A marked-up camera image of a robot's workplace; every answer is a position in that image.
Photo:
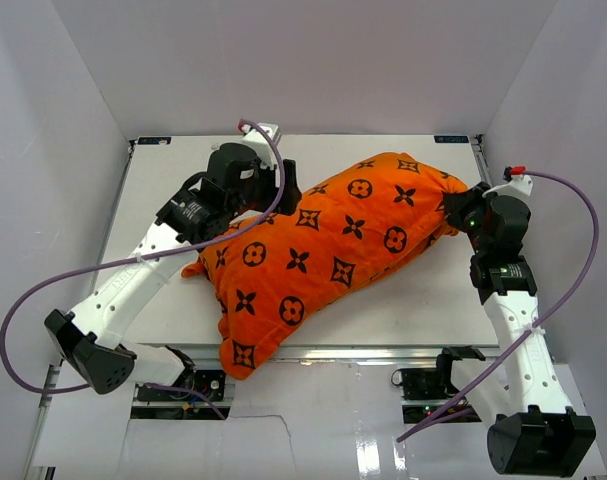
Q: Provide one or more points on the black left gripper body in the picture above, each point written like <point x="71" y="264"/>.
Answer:
<point x="263" y="192"/>

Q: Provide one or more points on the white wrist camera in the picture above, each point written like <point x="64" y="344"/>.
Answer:
<point x="517" y="183"/>
<point x="261" y="143"/>

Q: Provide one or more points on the right table corner label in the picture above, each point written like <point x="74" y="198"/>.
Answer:
<point x="451" y="139"/>

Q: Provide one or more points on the aluminium table edge rail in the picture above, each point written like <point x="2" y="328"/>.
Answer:
<point x="337" y="353"/>

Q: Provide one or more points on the table corner label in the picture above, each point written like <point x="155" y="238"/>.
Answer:
<point x="451" y="139"/>
<point x="154" y="140"/>

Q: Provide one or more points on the left table corner label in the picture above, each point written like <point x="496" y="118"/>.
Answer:
<point x="154" y="140"/>

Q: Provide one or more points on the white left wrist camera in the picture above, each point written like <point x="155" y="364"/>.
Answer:
<point x="261" y="143"/>

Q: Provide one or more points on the orange black patterned pillowcase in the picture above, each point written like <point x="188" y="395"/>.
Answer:
<point x="351" y="230"/>

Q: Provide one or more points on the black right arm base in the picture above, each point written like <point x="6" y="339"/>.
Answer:
<point x="433" y="383"/>

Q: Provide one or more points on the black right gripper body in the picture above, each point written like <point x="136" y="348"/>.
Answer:
<point x="482" y="243"/>

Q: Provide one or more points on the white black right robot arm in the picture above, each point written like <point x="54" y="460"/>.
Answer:
<point x="532" y="427"/>

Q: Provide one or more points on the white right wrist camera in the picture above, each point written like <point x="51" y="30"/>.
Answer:
<point x="517" y="183"/>

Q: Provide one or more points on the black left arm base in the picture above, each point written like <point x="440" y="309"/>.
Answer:
<point x="208" y="383"/>

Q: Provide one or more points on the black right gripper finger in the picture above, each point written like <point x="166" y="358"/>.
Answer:
<point x="462" y="219"/>
<point x="463" y="201"/>

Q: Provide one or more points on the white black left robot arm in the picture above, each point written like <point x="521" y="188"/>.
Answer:
<point x="90" y="336"/>

